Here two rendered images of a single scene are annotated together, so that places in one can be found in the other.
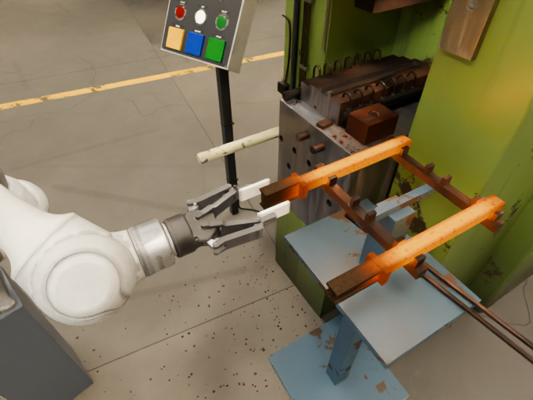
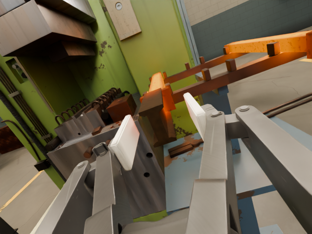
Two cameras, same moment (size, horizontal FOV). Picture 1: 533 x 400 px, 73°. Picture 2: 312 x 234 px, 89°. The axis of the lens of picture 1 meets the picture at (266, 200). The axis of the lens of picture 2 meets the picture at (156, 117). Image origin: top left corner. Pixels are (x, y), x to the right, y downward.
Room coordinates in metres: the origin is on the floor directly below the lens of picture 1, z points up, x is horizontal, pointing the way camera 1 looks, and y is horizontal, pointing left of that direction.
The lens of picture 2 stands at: (0.42, 0.12, 1.09)
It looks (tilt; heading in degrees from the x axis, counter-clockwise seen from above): 20 degrees down; 309
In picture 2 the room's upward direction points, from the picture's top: 23 degrees counter-clockwise
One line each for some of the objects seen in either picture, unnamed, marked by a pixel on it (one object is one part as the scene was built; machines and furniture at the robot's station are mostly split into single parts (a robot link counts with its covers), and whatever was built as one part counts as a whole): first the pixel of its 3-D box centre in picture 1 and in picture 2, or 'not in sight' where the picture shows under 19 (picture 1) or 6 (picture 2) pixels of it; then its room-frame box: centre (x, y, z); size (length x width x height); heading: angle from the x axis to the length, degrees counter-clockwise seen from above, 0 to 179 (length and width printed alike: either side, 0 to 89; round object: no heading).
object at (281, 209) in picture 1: (274, 213); (196, 114); (0.48, -0.01, 1.02); 0.07 x 0.01 x 0.03; 121
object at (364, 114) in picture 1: (371, 123); (123, 107); (0.91, -0.31, 0.95); 0.12 x 0.09 x 0.07; 121
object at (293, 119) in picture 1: (366, 155); (128, 145); (1.10, -0.38, 0.69); 0.56 x 0.38 x 0.45; 121
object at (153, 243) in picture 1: (154, 245); not in sight; (0.40, 0.20, 1.02); 0.09 x 0.06 x 0.09; 31
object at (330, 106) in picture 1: (368, 84); (96, 108); (1.14, -0.35, 0.96); 0.42 x 0.20 x 0.09; 121
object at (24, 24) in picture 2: not in sight; (55, 36); (1.14, -0.35, 1.32); 0.42 x 0.20 x 0.10; 121
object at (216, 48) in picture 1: (216, 50); not in sight; (1.31, 0.18, 1.01); 0.07 x 0.05 x 0.07; 56
